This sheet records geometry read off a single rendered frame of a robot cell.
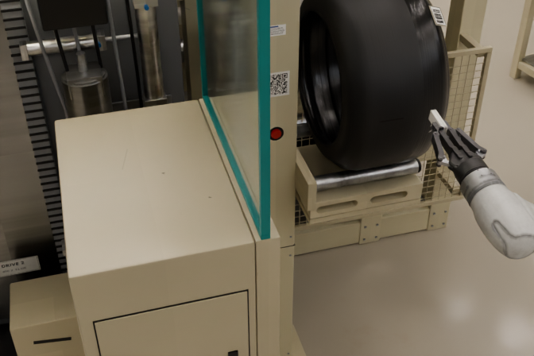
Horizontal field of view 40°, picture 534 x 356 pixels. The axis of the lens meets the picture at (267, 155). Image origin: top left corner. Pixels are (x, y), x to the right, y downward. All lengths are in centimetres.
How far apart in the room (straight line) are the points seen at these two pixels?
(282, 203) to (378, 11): 66
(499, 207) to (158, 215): 71
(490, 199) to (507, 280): 165
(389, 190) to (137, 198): 93
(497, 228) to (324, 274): 162
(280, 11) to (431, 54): 41
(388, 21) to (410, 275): 151
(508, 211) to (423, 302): 152
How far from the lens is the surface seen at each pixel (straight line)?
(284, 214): 226
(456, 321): 305
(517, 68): 470
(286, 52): 195
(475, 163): 172
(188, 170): 159
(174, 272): 141
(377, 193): 220
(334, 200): 215
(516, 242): 160
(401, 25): 194
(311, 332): 293
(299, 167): 213
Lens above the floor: 221
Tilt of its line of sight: 35 degrees down
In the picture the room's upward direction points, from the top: straight up
